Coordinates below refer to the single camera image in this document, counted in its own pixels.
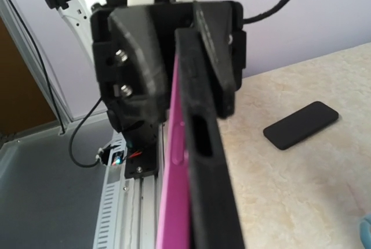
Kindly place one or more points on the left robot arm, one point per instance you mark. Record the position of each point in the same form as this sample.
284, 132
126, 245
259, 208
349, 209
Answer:
77, 14

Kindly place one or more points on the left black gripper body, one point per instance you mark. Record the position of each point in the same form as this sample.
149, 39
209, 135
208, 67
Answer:
167, 18

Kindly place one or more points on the black smartphone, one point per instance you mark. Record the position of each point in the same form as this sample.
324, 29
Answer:
174, 212

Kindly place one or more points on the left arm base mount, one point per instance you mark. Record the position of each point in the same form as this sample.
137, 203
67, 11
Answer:
137, 150

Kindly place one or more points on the light blue mug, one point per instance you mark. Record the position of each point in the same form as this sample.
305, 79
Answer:
364, 232

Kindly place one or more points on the black phone case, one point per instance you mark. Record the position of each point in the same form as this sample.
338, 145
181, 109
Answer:
215, 220
300, 125

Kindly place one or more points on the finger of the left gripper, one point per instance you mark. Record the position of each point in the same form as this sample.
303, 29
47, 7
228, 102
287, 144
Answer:
141, 78
214, 23

